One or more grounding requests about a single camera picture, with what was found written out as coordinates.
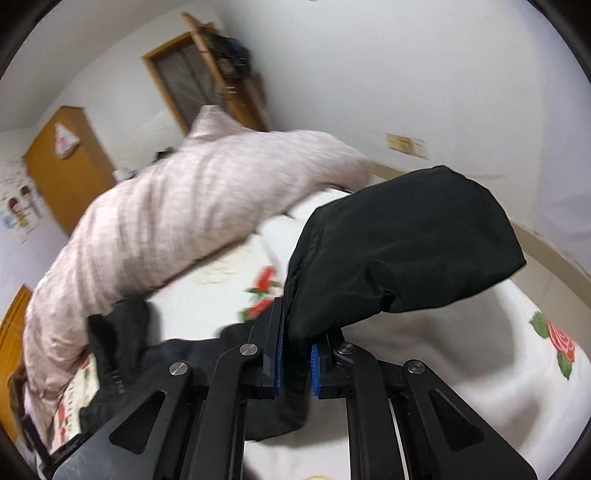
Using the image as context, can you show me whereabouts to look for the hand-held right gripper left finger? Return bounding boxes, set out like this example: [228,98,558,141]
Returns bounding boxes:
[52,298,289,480]

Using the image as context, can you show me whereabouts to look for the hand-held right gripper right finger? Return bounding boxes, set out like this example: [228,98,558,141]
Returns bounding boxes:
[309,330,539,480]

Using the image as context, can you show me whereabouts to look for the white plastic bag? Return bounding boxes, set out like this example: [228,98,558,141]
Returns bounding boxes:
[54,122,78,160]

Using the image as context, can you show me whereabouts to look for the pink patterned quilt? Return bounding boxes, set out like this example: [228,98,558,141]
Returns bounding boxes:
[21,105,370,444]

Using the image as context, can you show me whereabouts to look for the dark hanging clothes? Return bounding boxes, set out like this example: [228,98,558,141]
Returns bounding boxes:
[203,28,254,97]

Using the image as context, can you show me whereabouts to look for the black jacket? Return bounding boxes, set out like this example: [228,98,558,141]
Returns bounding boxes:
[78,165,527,441]

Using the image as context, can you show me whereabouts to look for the wooden bed headboard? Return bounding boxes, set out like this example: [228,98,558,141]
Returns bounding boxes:
[0,285,33,444]

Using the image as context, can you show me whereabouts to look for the cartoon wall poster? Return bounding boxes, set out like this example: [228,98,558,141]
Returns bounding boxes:
[0,159,44,245]

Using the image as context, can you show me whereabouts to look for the wooden framed door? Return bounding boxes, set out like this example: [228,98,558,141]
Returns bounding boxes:
[142,14,269,134]

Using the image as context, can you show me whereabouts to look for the white rose print blanket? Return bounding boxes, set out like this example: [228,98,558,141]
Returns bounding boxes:
[51,187,591,480]

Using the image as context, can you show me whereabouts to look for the beige wall socket plate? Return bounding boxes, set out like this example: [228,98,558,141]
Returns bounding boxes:
[385,132,428,160]

